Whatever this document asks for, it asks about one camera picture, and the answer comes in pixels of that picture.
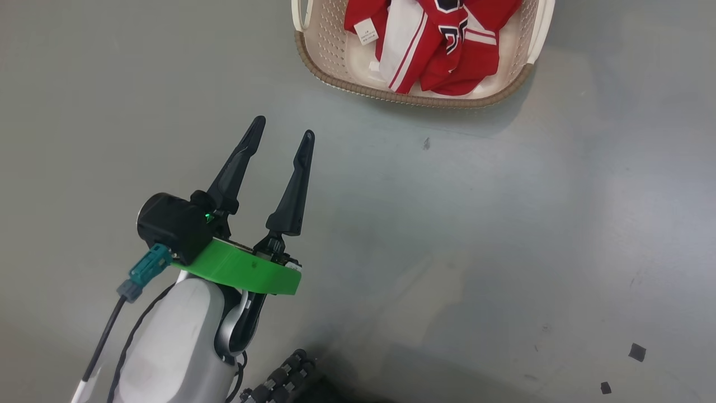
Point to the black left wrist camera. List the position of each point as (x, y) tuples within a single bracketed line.
[(173, 224)]

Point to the cream perforated laundry basket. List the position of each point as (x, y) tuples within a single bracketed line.
[(335, 61)]

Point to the red basketball jersey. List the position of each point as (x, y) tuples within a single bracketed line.
[(430, 11)]

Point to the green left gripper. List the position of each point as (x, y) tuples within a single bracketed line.
[(240, 268)]

